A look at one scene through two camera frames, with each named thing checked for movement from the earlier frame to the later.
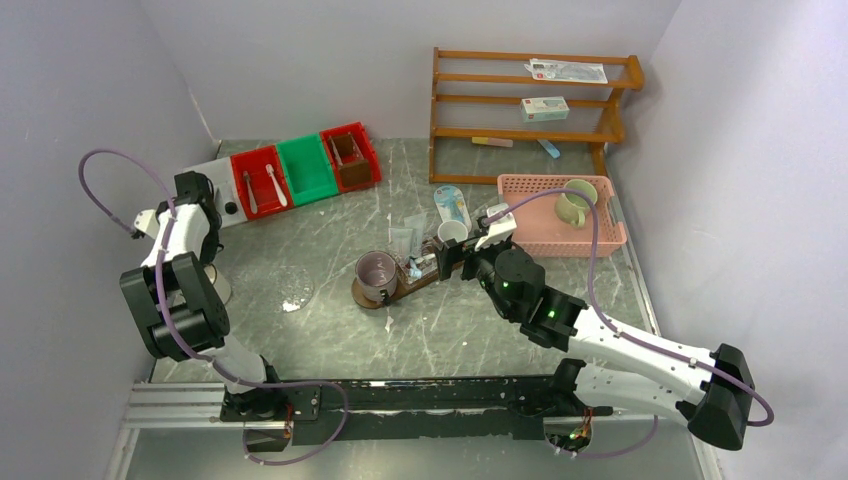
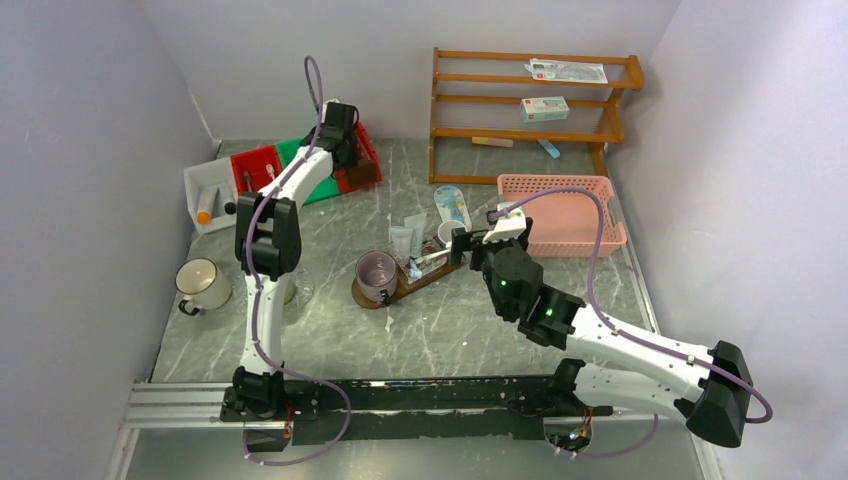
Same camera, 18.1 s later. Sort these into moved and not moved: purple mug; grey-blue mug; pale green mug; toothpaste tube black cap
Moved: pale green mug
Not moved: grey-blue mug; purple mug; toothpaste tube black cap
